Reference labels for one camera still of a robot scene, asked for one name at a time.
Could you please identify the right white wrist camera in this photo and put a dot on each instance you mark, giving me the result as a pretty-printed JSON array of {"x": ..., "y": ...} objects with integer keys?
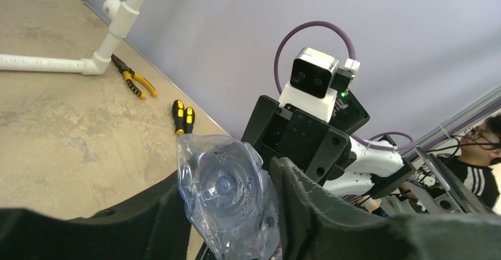
[{"x": 317, "y": 79}]

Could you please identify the blue label water bottle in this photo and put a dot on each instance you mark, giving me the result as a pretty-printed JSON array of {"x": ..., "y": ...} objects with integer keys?
[{"x": 228, "y": 197}]

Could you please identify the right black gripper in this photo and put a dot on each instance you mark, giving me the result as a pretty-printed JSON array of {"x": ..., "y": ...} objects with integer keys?
[{"x": 320, "y": 149}]

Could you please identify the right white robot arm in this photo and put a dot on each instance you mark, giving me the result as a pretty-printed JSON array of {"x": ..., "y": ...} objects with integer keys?
[{"x": 377, "y": 170}]

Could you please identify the white PVC pipe frame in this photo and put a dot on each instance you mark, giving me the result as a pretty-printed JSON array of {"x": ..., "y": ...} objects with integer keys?
[{"x": 63, "y": 36}]

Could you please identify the yellow handle pliers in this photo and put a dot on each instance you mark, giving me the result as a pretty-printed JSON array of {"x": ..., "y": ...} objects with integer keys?
[{"x": 131, "y": 76}]

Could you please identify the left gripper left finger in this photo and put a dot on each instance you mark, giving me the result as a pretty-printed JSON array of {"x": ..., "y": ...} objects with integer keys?
[{"x": 149, "y": 225}]

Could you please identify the person in striped shirt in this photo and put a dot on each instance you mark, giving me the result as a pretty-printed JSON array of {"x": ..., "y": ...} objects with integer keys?
[{"x": 479, "y": 148}]

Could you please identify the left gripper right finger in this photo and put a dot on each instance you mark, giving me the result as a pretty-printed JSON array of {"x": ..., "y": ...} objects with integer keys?
[{"x": 314, "y": 224}]

